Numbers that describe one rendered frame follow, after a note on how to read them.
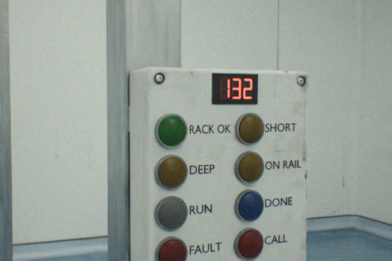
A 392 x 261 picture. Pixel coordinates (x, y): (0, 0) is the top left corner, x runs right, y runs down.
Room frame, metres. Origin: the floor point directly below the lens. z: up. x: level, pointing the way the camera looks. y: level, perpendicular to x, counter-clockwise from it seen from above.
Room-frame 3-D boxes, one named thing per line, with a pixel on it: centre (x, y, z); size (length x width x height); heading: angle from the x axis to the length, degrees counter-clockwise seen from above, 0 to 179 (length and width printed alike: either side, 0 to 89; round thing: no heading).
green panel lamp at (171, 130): (0.48, 0.02, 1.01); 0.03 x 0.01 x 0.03; 116
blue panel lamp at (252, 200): (0.52, -0.05, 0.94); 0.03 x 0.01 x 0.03; 116
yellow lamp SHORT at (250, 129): (0.52, -0.05, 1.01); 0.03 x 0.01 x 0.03; 116
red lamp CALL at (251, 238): (0.52, -0.05, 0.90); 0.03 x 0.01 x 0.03; 116
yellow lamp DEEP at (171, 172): (0.48, 0.02, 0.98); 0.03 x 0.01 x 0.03; 116
